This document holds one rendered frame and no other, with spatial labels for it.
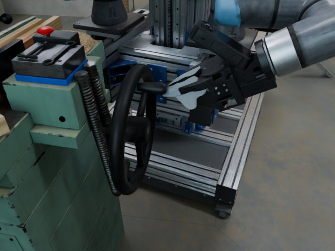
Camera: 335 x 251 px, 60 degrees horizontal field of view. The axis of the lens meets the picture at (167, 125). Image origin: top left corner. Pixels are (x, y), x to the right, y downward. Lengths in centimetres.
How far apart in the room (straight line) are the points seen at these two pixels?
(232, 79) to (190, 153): 98
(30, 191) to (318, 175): 154
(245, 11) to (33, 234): 61
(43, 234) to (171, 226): 82
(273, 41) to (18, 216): 56
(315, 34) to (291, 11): 9
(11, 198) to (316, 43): 58
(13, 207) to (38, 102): 20
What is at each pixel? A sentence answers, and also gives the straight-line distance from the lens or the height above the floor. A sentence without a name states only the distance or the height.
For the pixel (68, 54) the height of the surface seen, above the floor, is 100.
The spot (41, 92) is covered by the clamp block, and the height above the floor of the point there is 95.
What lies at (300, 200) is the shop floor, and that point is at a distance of 168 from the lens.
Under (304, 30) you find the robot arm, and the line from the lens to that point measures 52.
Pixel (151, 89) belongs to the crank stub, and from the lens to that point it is 56.
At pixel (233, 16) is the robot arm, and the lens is 58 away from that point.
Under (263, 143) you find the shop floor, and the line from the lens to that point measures 194.
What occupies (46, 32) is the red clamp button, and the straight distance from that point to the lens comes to 61.
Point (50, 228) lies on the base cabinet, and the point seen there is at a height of 62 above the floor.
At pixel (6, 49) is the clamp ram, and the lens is 64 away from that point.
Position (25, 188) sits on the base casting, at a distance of 64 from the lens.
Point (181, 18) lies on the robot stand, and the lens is 125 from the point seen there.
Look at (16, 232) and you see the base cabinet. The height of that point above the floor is 68.
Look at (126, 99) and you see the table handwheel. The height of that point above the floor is 93.
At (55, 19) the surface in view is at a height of 94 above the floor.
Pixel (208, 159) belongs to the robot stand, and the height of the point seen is 21.
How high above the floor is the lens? 121
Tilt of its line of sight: 38 degrees down
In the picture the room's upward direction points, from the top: straight up
